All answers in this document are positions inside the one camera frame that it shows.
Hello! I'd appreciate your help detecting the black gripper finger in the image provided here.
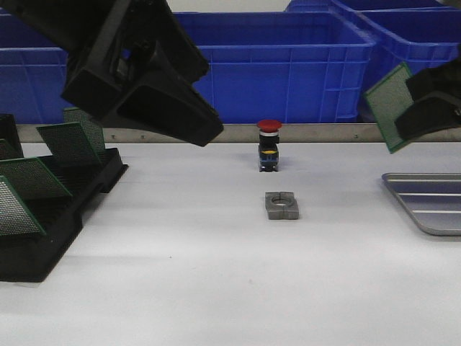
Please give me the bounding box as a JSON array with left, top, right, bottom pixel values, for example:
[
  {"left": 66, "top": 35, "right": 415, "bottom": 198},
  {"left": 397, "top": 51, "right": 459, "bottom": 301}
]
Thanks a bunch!
[{"left": 394, "top": 64, "right": 460, "bottom": 140}]

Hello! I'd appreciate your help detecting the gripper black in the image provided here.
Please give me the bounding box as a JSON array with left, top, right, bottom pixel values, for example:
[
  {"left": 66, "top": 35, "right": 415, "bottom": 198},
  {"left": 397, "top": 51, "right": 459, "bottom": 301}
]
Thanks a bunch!
[{"left": 1, "top": 0, "right": 224, "bottom": 147}]

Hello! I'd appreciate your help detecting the silver metal tray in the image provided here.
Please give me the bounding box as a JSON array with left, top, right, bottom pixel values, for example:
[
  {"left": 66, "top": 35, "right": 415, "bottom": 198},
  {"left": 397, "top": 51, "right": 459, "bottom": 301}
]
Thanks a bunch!
[{"left": 382, "top": 173, "right": 460, "bottom": 236}]

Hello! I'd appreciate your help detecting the black slotted board rack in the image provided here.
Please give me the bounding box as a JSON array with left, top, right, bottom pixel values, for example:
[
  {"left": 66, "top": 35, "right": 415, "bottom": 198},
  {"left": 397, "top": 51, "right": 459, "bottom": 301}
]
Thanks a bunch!
[{"left": 1, "top": 148, "right": 127, "bottom": 283}]

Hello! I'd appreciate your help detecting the right front blue crate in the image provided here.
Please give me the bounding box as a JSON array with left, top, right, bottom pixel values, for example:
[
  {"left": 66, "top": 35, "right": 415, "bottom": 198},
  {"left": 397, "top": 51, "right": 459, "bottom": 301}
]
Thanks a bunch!
[{"left": 357, "top": 10, "right": 460, "bottom": 123}]

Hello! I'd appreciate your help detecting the left front blue crate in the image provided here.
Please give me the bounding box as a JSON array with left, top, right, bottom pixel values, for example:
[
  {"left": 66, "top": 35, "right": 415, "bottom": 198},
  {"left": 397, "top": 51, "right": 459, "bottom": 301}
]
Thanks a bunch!
[{"left": 1, "top": 13, "right": 72, "bottom": 125}]

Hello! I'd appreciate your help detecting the centre blue plastic crate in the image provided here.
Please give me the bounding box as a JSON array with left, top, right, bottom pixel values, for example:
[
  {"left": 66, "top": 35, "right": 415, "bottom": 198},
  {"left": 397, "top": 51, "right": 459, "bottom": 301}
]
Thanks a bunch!
[{"left": 176, "top": 12, "right": 375, "bottom": 124}]

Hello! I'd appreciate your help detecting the red emergency stop button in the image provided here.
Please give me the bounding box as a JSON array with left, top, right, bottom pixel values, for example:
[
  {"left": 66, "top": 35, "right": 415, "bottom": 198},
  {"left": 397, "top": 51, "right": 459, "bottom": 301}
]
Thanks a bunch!
[{"left": 257, "top": 120, "right": 282, "bottom": 172}]

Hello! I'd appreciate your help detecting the right rear blue crate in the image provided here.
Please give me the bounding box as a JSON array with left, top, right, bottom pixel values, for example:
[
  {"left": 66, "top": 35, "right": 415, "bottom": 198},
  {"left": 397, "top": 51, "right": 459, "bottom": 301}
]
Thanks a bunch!
[{"left": 285, "top": 0, "right": 448, "bottom": 12}]

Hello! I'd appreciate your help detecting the grey metal clamp block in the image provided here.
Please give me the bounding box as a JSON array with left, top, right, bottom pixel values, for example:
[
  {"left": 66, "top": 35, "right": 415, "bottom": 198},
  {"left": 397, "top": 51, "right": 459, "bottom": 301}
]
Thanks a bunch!
[{"left": 265, "top": 192, "right": 300, "bottom": 220}]

